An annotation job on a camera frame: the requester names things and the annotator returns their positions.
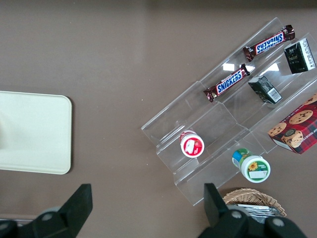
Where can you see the clear acrylic stepped display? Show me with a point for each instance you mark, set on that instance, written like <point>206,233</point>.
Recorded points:
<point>223,119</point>

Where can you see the dark green small carton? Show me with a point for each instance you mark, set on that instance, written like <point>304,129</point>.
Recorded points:
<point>298,55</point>
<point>265,89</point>

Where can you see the light tan wicker basket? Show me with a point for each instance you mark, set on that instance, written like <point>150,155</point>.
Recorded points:
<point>250,196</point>

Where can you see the green lidded yogurt cup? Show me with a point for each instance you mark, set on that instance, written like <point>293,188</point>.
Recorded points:
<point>255,168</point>

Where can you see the red plaid cookie box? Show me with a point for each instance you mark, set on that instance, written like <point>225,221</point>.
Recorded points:
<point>297,129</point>

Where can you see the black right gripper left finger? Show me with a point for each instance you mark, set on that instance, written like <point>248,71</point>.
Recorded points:
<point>67,218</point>

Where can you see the aluminium foil tray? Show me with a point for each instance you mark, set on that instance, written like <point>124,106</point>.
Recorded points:
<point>260,210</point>

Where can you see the beige plastic tray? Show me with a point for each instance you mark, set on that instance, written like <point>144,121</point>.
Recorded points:
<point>34,131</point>

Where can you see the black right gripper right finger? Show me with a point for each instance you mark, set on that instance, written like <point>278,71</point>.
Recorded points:
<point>218,218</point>

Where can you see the brown Snickers bar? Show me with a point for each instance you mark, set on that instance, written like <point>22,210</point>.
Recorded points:
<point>227,83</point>
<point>268,43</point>

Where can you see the red lidded yogurt cup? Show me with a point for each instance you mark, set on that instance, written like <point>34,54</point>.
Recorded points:
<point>192,146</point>

